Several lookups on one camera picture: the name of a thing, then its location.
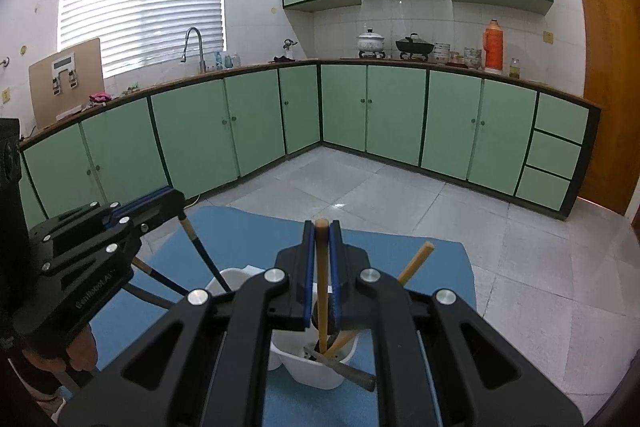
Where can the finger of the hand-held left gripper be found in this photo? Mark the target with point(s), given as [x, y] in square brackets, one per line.
[135, 204]
[155, 214]

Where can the white cooking pot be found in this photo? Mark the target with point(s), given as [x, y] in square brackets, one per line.
[370, 43]

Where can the metal faucet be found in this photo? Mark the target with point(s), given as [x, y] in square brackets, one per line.
[200, 52]

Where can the orange thermos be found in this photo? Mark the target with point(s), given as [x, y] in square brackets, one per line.
[493, 49]

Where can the wooden door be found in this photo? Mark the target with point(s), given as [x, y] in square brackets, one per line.
[610, 82]

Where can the stack of bowls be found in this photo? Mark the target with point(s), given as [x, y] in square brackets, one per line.
[440, 53]

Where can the glass jar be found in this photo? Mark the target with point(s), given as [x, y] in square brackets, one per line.
[514, 69]

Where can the black wok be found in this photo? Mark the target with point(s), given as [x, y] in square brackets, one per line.
[414, 47]

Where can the white utensil holder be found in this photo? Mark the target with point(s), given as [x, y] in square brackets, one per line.
[310, 372]

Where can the green lower kitchen cabinets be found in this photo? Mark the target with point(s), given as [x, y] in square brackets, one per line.
[395, 117]

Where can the cardboard box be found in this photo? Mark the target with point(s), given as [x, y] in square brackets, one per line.
[45, 92]

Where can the metal spoon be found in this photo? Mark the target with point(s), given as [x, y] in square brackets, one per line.
[352, 377]

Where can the red cloth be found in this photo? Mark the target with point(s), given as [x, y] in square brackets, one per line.
[100, 97]

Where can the clear plastic bottle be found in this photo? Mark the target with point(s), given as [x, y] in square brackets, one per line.
[236, 61]
[219, 61]

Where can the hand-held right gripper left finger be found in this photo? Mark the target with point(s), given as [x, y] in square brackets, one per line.
[310, 272]

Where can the blue table mat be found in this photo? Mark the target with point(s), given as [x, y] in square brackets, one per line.
[380, 252]

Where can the person's left hand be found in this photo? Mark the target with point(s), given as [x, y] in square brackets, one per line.
[82, 352]

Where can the wooden chopstick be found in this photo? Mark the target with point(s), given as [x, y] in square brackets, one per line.
[417, 262]
[322, 257]

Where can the small kettle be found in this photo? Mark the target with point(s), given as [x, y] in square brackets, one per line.
[290, 49]

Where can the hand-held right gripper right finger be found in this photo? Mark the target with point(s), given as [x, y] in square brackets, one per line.
[334, 267]

